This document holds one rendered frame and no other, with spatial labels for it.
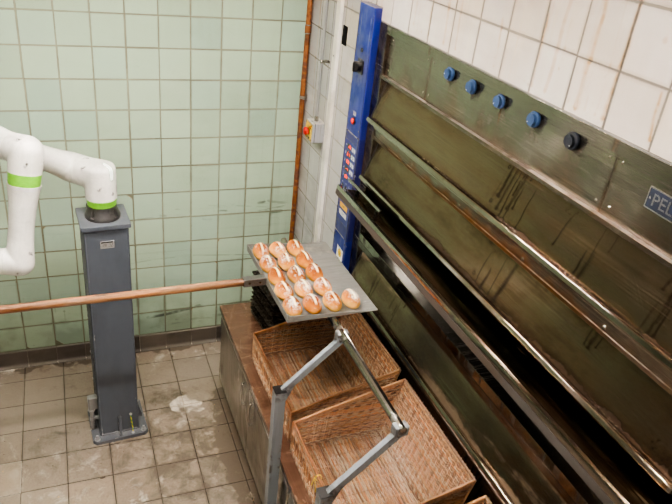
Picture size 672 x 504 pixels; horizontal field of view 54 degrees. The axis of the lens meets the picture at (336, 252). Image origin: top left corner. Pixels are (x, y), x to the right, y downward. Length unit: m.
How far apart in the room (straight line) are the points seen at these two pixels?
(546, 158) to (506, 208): 0.21
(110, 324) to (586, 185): 2.22
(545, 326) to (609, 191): 0.44
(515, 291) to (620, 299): 0.43
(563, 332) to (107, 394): 2.30
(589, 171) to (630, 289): 0.32
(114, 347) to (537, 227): 2.11
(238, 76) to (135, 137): 0.61
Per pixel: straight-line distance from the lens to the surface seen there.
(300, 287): 2.51
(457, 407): 2.45
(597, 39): 1.80
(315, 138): 3.40
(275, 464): 2.68
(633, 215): 1.72
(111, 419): 3.61
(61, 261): 3.85
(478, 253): 2.22
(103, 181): 2.93
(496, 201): 2.09
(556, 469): 2.08
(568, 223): 1.88
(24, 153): 2.63
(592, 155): 1.81
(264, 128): 3.69
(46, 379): 4.09
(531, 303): 2.03
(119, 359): 3.37
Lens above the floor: 2.55
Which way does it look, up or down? 29 degrees down
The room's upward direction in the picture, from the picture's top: 7 degrees clockwise
